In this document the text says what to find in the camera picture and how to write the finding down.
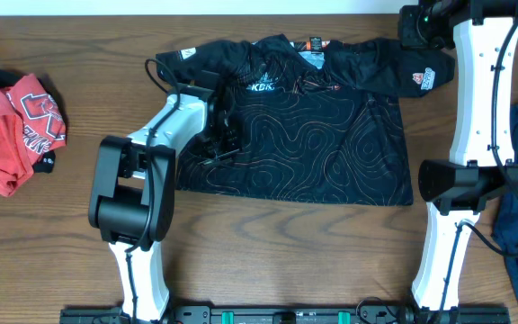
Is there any black orange-patterned jersey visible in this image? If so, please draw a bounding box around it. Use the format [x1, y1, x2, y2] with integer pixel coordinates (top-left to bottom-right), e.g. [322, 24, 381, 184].
[157, 35, 455, 206]

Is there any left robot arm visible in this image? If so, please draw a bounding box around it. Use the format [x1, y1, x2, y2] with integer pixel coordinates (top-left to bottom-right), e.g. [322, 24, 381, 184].
[88, 70, 240, 323]

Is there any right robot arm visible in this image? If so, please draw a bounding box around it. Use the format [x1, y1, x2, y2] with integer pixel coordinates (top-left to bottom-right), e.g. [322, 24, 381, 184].
[398, 1, 518, 320]

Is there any red printed t-shirt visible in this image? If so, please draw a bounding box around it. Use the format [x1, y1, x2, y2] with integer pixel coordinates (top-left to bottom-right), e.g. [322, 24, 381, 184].
[0, 74, 67, 197]

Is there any black garment under red shirt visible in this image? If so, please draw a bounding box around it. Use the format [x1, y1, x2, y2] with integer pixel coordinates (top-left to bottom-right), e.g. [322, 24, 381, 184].
[0, 69, 56, 174]

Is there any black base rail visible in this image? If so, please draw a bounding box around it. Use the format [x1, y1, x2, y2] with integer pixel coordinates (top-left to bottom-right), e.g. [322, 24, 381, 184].
[58, 303, 511, 324]

